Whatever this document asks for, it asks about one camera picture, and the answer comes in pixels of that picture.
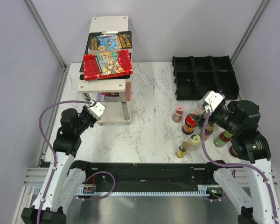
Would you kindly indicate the white cable duct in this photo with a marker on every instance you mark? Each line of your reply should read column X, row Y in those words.
column 199, row 192

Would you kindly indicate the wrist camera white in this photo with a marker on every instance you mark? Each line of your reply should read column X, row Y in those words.
column 96, row 109
column 212, row 100

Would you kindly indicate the white two-tier shelf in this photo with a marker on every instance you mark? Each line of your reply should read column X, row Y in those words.
column 116, row 112

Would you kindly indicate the clear jar grey lid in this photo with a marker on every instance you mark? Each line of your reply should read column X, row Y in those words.
column 199, row 110

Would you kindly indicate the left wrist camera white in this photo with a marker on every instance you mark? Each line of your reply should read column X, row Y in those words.
column 96, row 109

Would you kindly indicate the green label sauce bottle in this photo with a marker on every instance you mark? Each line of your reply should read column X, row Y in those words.
column 222, row 138

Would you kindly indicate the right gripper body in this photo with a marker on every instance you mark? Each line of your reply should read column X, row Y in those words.
column 221, row 116

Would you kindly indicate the yellow cap sauce bottle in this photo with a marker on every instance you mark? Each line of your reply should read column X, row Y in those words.
column 209, row 130

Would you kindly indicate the pink book on lower shelf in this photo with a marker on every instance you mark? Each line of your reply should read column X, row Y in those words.
column 114, row 96

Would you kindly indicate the black cover treehouse book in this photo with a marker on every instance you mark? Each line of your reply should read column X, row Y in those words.
column 109, row 41

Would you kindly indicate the yellow lid spice jar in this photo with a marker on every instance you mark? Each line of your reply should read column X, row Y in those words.
column 193, row 142

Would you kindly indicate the black compartment organizer tray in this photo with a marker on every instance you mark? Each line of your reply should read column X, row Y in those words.
column 195, row 76

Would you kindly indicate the red cover book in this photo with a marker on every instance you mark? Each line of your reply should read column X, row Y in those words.
column 104, row 65

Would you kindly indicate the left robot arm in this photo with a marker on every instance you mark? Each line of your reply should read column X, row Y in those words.
column 65, row 174

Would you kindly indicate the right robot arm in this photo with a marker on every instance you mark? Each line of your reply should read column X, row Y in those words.
column 241, row 118

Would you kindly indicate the pink lid spice jar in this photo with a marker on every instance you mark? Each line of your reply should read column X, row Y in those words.
column 178, row 114

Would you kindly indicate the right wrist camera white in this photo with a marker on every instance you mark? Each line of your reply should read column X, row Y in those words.
column 212, row 100

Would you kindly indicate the small yellow label bottle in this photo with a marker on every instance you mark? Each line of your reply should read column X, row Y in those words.
column 181, row 149

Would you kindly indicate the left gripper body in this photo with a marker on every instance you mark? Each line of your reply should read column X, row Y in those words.
column 86, row 118

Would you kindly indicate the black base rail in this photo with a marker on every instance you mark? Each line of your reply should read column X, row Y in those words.
column 147, row 177

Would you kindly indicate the red lid sauce jar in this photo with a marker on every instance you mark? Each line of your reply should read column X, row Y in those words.
column 189, row 124

